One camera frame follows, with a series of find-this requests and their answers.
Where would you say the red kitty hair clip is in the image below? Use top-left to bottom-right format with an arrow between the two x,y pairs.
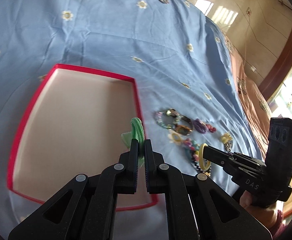
205,123 -> 216,133

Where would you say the yellow hair tie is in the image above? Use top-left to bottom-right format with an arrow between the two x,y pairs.
197,142 -> 212,170

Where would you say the pastel beaded charm bracelet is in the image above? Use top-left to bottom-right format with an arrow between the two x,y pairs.
155,108 -> 180,130

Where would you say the brown wooden door frame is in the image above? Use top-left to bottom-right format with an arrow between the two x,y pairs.
258,29 -> 292,100

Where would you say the purple hair tie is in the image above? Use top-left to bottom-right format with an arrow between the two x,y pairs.
193,118 -> 208,134

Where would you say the red shallow box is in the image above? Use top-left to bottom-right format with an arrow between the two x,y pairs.
6,63 -> 159,212

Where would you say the yellow silver charm pendant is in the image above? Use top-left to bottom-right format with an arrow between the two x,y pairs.
221,132 -> 233,152

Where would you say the light blue floral bedsheet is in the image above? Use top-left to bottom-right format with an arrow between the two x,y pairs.
0,0 -> 262,238

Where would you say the green hair tie with bow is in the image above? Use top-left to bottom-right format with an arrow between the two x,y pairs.
120,116 -> 146,167

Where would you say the person's right hand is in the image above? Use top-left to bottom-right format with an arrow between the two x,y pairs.
239,191 -> 286,237

